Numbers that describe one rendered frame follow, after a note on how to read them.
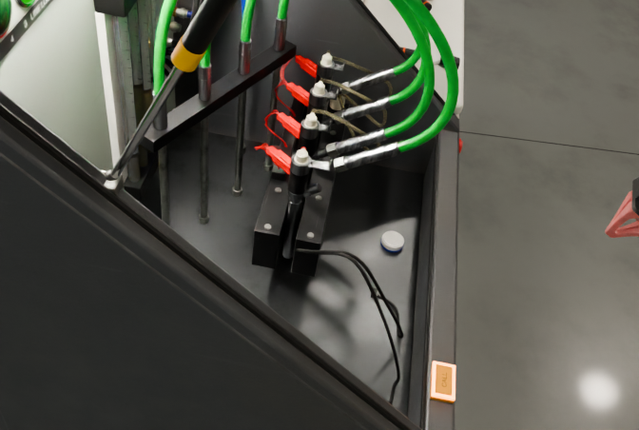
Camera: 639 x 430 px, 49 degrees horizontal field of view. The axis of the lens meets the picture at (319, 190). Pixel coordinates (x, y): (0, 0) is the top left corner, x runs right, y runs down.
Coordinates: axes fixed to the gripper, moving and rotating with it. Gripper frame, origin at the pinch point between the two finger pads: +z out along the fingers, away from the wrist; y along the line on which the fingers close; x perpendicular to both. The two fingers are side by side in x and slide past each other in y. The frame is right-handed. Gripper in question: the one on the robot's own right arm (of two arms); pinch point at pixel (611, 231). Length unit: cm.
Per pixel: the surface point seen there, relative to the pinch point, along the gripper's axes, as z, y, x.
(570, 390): 77, -41, 69
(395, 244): 27.3, 3.6, -21.5
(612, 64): 75, -228, 76
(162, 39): 6, 20, -70
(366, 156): 5.0, 15.4, -40.0
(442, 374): 11.5, 33.0, -16.3
